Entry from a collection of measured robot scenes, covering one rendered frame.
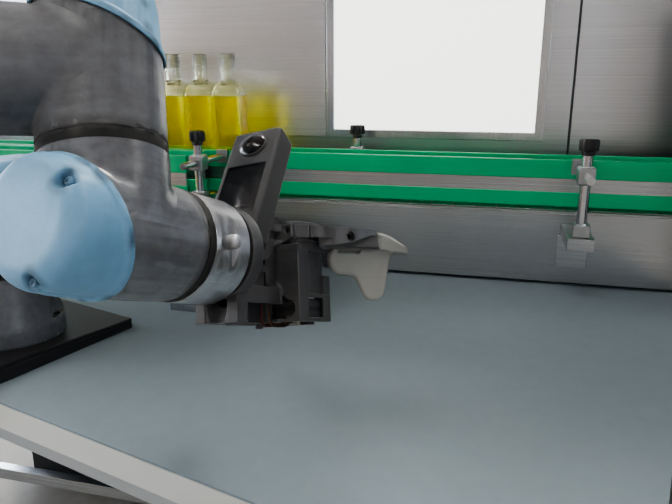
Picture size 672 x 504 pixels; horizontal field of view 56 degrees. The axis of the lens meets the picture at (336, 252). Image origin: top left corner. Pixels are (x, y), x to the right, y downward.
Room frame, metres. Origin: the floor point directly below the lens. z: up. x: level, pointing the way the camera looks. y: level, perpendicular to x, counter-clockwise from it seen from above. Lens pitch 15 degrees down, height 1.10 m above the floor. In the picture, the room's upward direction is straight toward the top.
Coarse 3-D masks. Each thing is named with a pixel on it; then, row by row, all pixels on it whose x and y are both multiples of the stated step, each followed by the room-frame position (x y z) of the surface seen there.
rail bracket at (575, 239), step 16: (592, 144) 0.95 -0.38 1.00; (576, 160) 1.06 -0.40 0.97; (592, 160) 0.95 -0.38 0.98; (576, 176) 0.97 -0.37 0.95; (592, 176) 0.92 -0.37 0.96; (576, 224) 0.96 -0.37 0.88; (560, 240) 1.05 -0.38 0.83; (576, 240) 0.94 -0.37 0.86; (592, 240) 0.94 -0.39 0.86; (560, 256) 1.05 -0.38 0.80; (576, 256) 1.04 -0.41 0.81
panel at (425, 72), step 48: (336, 0) 1.34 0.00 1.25; (384, 0) 1.31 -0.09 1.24; (432, 0) 1.29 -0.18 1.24; (480, 0) 1.27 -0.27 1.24; (528, 0) 1.25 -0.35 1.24; (336, 48) 1.34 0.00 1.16; (384, 48) 1.31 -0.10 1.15; (432, 48) 1.29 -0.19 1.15; (480, 48) 1.27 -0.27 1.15; (528, 48) 1.25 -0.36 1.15; (336, 96) 1.34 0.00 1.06; (384, 96) 1.31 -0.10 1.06; (432, 96) 1.29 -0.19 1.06; (480, 96) 1.27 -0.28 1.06; (528, 96) 1.25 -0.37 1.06
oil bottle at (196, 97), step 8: (200, 80) 1.26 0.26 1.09; (208, 80) 1.27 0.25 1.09; (192, 88) 1.25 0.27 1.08; (200, 88) 1.25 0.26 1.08; (208, 88) 1.25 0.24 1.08; (184, 96) 1.25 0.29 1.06; (192, 96) 1.25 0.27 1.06; (200, 96) 1.25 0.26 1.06; (208, 96) 1.24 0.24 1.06; (184, 104) 1.26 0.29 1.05; (192, 104) 1.25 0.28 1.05; (200, 104) 1.25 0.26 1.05; (208, 104) 1.24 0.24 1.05; (184, 112) 1.26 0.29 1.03; (192, 112) 1.25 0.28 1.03; (200, 112) 1.25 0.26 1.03; (208, 112) 1.24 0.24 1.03; (192, 120) 1.25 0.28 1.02; (200, 120) 1.25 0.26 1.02; (208, 120) 1.24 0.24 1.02; (192, 128) 1.25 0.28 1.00; (200, 128) 1.25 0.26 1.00; (208, 128) 1.24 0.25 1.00; (208, 136) 1.24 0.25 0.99; (208, 144) 1.24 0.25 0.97
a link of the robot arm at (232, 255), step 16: (224, 208) 0.42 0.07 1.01; (224, 224) 0.41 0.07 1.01; (240, 224) 0.42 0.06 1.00; (224, 240) 0.40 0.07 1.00; (240, 240) 0.40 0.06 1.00; (224, 256) 0.40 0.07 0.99; (240, 256) 0.41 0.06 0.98; (224, 272) 0.39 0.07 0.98; (240, 272) 0.41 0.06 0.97; (208, 288) 0.39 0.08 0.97; (224, 288) 0.40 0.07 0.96
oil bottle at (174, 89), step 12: (168, 84) 1.27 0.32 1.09; (180, 84) 1.27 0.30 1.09; (168, 96) 1.26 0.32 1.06; (180, 96) 1.26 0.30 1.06; (168, 108) 1.26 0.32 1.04; (180, 108) 1.26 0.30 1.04; (168, 120) 1.26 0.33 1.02; (180, 120) 1.26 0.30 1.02; (168, 132) 1.26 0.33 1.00; (180, 132) 1.26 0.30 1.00; (168, 144) 1.26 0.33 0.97; (180, 144) 1.26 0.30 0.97
